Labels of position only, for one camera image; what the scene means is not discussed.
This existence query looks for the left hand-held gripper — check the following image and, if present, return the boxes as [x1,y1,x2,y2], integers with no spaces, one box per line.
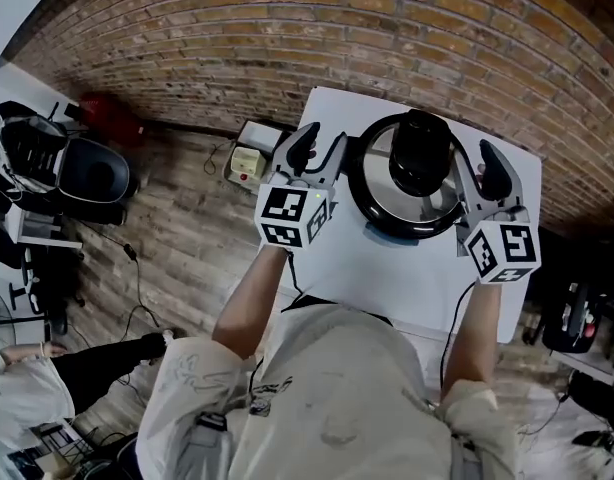
[254,121,349,252]

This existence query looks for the black open tool bag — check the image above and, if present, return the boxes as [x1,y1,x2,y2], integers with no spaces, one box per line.
[541,282,608,354]

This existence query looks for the black pressure cooker body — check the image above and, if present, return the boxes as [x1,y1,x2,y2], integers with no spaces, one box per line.
[362,217,441,243]

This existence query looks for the black box white lining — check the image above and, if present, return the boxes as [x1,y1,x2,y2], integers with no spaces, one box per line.
[235,119,284,153]

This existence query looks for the thin black looped cable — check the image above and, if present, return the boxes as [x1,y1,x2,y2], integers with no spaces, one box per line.
[203,140,233,175]

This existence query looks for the person's left forearm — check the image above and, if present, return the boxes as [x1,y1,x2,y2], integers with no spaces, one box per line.
[211,243,292,360]

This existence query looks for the white shell grey seat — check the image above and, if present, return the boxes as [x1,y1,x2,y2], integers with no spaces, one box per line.
[56,137,133,214]

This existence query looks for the black cable with adapter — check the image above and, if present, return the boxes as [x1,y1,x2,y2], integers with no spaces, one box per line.
[81,220,161,329]

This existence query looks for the red box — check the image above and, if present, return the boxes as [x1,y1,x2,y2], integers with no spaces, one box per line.
[79,92,146,142]

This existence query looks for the person's beige shirt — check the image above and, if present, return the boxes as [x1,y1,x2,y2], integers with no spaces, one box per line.
[136,300,518,480]

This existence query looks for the cream plastic container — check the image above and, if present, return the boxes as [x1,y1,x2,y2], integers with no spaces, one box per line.
[229,145,268,178]

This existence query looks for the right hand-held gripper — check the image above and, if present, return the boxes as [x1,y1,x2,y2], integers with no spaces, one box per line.
[454,138,542,285]

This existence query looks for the person's right forearm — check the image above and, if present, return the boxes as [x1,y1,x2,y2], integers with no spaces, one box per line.
[444,280,503,400]

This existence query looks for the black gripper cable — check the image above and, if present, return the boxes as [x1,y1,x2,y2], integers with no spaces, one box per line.
[438,278,482,404]
[284,250,306,312]

